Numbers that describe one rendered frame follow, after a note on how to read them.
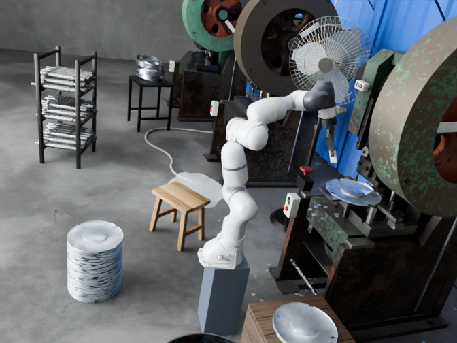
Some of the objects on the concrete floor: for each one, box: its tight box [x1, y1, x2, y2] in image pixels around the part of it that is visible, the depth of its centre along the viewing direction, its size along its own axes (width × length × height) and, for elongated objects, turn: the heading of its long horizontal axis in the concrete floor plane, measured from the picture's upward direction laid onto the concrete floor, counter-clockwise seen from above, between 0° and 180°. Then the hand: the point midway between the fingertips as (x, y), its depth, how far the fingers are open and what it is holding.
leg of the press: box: [322, 216, 457, 343], centre depth 217 cm, size 92×12×90 cm, turn 90°
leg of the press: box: [269, 184, 371, 282], centre depth 262 cm, size 92×12×90 cm, turn 90°
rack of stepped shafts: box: [31, 46, 98, 169], centre depth 356 cm, size 43×46×95 cm
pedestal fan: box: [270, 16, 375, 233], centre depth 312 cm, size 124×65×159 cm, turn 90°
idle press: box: [165, 0, 250, 123], centre depth 521 cm, size 153×99×174 cm, turn 93°
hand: (332, 156), depth 206 cm, fingers closed
